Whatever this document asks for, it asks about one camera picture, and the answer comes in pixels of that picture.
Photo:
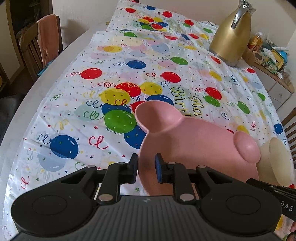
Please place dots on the blue globe on cabinet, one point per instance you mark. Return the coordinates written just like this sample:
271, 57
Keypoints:
283, 54

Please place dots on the yellow container on cabinet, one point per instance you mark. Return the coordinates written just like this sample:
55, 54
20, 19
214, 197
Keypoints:
279, 60

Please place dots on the white drawer cabinet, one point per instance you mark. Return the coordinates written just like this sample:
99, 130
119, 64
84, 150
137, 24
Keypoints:
277, 89

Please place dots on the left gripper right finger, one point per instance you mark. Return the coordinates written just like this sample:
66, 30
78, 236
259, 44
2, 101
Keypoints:
177, 175

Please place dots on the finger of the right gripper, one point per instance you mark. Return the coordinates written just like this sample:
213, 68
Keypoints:
285, 191

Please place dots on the pink towel on chair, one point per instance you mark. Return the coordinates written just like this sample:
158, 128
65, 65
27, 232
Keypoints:
48, 38

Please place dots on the gold thermos jug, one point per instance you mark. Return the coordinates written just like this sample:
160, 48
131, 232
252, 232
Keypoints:
231, 39

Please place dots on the cream round bowl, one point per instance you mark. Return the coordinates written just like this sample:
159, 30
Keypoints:
275, 166

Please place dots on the wooden chair right side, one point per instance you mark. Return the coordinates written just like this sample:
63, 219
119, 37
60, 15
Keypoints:
288, 124

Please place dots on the pink bear-shaped plate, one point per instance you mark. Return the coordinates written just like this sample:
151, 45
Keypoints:
191, 142

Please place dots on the wooden chair with pink towel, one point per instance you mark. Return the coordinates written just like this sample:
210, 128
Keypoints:
31, 52

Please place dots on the amber bottle on cabinet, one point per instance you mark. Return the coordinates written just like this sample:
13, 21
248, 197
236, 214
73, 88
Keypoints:
256, 41

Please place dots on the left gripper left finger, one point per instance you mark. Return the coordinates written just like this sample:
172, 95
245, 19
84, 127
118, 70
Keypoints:
113, 177

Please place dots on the balloon print tablecloth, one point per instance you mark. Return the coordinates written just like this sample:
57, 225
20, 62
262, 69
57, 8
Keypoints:
146, 53

